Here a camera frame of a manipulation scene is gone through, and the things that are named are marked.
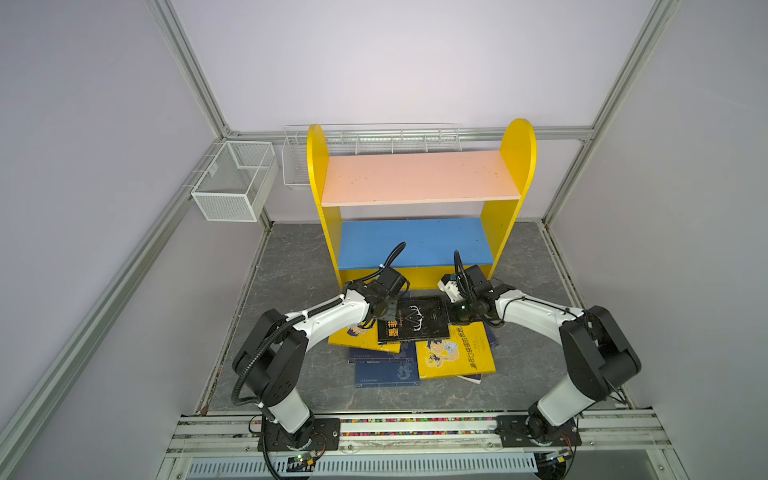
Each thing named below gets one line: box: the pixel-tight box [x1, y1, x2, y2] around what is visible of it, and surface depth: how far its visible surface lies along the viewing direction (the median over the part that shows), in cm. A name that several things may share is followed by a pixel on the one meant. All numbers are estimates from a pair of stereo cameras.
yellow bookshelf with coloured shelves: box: [306, 119, 537, 289], surface depth 79 cm
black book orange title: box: [378, 296, 450, 343], surface depth 87 cm
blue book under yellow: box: [458, 322, 499, 384], surface depth 83 cm
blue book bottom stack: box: [348, 341, 421, 388], surface depth 84 cm
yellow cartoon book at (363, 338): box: [328, 320, 401, 354], surface depth 86 cm
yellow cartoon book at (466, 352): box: [416, 321, 497, 381], surface depth 84 cm
